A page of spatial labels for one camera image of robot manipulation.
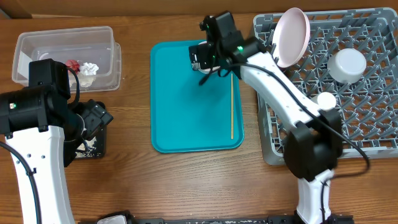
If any pink saucer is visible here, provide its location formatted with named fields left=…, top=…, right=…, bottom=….
left=188, top=40, right=220, bottom=74

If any white tissue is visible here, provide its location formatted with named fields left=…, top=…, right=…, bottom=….
left=76, top=62, right=99, bottom=88

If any red snack wrapper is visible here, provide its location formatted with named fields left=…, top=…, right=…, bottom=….
left=65, top=60, right=80, bottom=74

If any large white plate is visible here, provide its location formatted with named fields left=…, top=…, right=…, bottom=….
left=272, top=7, right=310, bottom=68

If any white cup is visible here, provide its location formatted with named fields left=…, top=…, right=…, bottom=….
left=311, top=92, right=336, bottom=111

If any grey-green bowl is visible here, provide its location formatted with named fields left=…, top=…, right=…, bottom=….
left=327, top=49, right=367, bottom=84

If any grey dishwasher rack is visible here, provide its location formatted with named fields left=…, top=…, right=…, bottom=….
left=250, top=7, right=398, bottom=166

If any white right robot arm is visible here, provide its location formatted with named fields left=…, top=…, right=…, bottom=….
left=189, top=7, right=353, bottom=223

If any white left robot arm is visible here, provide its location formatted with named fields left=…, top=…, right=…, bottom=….
left=1, top=59, right=113, bottom=223

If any black food waste tray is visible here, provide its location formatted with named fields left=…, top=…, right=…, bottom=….
left=74, top=101, right=108, bottom=160

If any wooden chopstick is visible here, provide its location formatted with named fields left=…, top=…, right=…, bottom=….
left=231, top=74, right=234, bottom=139

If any clear plastic bin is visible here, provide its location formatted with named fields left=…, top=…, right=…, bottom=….
left=12, top=26, right=122, bottom=92

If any teal serving tray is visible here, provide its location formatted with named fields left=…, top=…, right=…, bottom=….
left=150, top=40, right=244, bottom=153

